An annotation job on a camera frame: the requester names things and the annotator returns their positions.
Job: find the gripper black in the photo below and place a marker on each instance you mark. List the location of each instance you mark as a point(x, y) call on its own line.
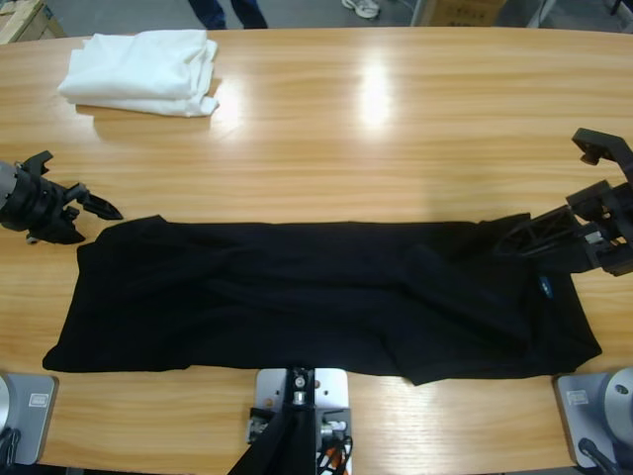
point(34, 208)
point(608, 222)

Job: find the black polo shirt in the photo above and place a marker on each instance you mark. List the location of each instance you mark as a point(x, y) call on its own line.
point(297, 297)

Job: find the white folded cloth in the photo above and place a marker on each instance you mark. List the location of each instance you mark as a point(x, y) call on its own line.
point(133, 69)

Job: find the wooden pallet stack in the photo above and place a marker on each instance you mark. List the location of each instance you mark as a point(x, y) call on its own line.
point(20, 20)

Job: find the brown cardboard box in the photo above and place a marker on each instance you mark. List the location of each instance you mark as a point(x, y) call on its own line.
point(465, 12)

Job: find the bystander in blue jeans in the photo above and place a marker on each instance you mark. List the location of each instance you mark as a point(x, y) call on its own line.
point(212, 12)

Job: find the grey metal leg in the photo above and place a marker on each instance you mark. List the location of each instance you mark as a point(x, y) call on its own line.
point(420, 12)

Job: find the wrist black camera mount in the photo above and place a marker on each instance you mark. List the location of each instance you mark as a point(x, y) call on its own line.
point(605, 146)
point(34, 161)

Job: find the arm grey base plate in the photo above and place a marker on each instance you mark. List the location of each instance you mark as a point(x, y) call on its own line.
point(29, 415)
point(578, 410)

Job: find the white metal frame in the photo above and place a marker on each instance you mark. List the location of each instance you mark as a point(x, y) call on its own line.
point(539, 12)

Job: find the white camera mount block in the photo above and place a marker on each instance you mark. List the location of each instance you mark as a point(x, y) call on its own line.
point(269, 386)

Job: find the dark camera post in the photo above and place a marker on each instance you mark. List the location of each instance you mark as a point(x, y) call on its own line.
point(289, 445)

